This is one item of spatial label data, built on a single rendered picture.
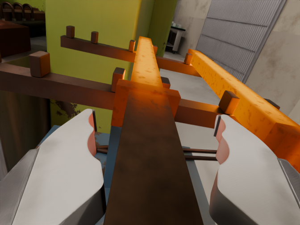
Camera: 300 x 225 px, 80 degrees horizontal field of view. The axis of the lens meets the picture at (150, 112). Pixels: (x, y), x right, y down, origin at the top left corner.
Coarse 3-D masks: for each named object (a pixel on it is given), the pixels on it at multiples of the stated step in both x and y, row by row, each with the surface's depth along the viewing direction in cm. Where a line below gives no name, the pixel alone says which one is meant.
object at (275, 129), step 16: (192, 64) 38; (208, 64) 30; (208, 80) 28; (224, 80) 23; (240, 96) 19; (256, 96) 20; (240, 112) 18; (256, 112) 16; (272, 112) 16; (256, 128) 16; (272, 128) 13; (288, 128) 12; (272, 144) 13; (288, 144) 12; (288, 160) 13
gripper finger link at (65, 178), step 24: (72, 120) 10; (48, 144) 8; (72, 144) 8; (48, 168) 7; (72, 168) 7; (96, 168) 7; (24, 192) 6; (48, 192) 6; (72, 192) 6; (96, 192) 6; (24, 216) 5; (48, 216) 5; (72, 216) 6; (96, 216) 7
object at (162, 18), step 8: (160, 0) 83; (168, 0) 83; (176, 0) 83; (160, 8) 85; (168, 8) 85; (152, 16) 87; (160, 16) 86; (168, 16) 86; (152, 24) 88; (160, 24) 88; (168, 24) 88; (152, 32) 90; (160, 32) 90; (168, 32) 90; (152, 40) 92; (160, 40) 91; (160, 48) 93; (160, 56) 95
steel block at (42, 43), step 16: (32, 48) 55; (16, 64) 45; (0, 96) 43; (16, 96) 48; (32, 96) 54; (0, 112) 44; (16, 112) 49; (32, 112) 56; (48, 112) 66; (0, 128) 45; (16, 128) 51; (32, 128) 58; (48, 128) 68; (0, 144) 47; (16, 144) 52; (32, 144) 60; (0, 160) 49; (16, 160) 54; (0, 176) 52
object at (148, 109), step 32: (128, 96) 11; (160, 96) 13; (128, 128) 8; (160, 128) 9; (128, 160) 7; (160, 160) 7; (128, 192) 5; (160, 192) 6; (192, 192) 6; (128, 224) 5; (160, 224) 5; (192, 224) 5
